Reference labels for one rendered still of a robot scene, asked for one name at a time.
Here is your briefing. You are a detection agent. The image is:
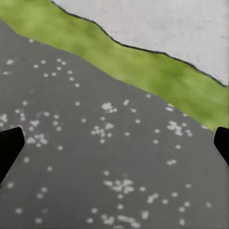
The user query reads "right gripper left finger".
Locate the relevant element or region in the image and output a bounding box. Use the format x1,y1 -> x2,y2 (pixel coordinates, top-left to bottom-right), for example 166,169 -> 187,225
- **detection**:
0,127 -> 25,184

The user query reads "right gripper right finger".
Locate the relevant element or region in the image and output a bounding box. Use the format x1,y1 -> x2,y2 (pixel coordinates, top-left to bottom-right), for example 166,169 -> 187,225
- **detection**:
214,127 -> 229,165

